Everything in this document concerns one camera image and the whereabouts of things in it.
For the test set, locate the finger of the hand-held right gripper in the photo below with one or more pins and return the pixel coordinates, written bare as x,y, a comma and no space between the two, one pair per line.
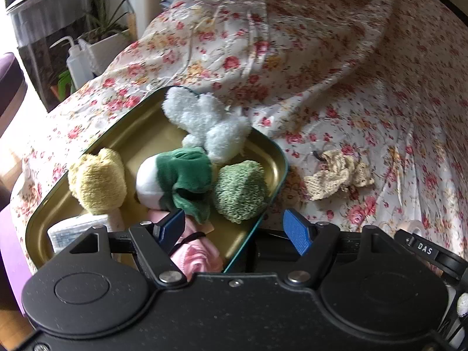
272,248

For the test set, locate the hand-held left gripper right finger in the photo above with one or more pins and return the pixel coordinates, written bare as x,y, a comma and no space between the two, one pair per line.
298,234

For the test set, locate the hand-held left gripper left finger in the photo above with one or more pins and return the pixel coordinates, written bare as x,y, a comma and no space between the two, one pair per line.
170,226

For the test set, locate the pink rose towel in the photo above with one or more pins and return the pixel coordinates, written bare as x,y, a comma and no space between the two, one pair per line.
197,259

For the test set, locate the green and white plush toy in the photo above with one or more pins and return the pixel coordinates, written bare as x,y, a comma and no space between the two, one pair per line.
182,172

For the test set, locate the green knitted towel ball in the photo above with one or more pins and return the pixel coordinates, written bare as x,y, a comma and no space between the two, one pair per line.
239,193

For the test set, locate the yellow towel bundle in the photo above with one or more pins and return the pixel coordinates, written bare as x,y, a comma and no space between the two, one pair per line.
98,182

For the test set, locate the gold metal tray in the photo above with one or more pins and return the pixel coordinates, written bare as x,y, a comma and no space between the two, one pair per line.
146,139

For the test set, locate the white fluffy plush toy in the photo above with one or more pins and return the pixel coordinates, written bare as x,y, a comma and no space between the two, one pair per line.
208,124

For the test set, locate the beige crochet cloth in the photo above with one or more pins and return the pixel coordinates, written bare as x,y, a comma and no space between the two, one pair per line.
336,175

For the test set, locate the white folded packet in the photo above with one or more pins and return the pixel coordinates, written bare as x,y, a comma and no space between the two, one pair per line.
73,230

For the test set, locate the floral bedsheet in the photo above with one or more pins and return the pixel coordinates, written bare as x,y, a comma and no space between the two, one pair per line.
329,80

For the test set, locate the green plastic object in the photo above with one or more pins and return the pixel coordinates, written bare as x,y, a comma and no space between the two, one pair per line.
65,84

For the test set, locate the white squeeze bottle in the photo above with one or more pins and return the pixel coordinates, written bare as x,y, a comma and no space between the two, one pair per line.
78,67

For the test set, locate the white planter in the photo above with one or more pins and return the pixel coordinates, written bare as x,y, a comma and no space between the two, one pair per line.
109,49

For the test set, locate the purple chair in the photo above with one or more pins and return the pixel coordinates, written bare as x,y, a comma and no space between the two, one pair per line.
9,91

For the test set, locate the potted spider plant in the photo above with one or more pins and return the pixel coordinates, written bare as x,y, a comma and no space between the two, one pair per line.
104,22

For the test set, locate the dark glass tank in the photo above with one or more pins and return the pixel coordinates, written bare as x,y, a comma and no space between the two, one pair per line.
36,55

